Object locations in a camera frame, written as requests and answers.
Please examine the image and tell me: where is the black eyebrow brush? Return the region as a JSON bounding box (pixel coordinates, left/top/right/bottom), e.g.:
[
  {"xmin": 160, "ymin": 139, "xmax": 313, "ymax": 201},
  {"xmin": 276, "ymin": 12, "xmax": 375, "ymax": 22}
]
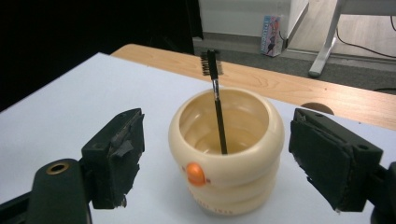
[{"xmin": 200, "ymin": 49, "xmax": 229, "ymax": 156}]

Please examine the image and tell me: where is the cream ribbed cup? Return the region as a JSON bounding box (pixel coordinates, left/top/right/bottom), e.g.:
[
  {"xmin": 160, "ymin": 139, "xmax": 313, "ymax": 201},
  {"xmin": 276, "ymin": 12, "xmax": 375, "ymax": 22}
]
[{"xmin": 167, "ymin": 87, "xmax": 286, "ymax": 217}]

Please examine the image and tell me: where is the black floor cable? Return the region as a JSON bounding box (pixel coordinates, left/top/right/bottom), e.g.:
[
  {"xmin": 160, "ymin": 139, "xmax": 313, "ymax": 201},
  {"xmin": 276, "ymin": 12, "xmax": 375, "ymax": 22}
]
[{"xmin": 333, "ymin": 14, "xmax": 396, "ymax": 60}]

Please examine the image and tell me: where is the white partition panel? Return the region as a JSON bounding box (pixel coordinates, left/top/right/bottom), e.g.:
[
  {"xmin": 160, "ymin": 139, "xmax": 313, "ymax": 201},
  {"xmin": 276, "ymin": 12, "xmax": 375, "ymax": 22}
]
[{"xmin": 198, "ymin": 0, "xmax": 310, "ymax": 50}]

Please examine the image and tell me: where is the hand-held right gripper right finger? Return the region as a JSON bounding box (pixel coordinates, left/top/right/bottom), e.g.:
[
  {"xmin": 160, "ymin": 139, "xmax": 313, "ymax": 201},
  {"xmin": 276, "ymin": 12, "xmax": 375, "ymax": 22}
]
[{"xmin": 288, "ymin": 107, "xmax": 385, "ymax": 214}]

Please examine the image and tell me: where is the white desk frame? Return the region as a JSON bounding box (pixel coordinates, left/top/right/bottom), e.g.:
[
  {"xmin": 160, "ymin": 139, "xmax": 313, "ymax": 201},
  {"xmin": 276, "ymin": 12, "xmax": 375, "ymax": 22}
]
[{"xmin": 307, "ymin": 0, "xmax": 396, "ymax": 79}]

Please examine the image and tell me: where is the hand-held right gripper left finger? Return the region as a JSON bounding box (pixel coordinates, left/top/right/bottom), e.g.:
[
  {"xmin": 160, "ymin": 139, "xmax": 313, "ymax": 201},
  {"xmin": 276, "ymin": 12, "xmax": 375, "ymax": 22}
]
[{"xmin": 80, "ymin": 107, "xmax": 146, "ymax": 210}]

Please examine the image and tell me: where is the colourful printed box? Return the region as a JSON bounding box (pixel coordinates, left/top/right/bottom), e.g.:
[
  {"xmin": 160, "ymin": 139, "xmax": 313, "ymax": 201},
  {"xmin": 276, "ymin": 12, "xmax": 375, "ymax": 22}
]
[{"xmin": 260, "ymin": 14, "xmax": 283, "ymax": 58}]

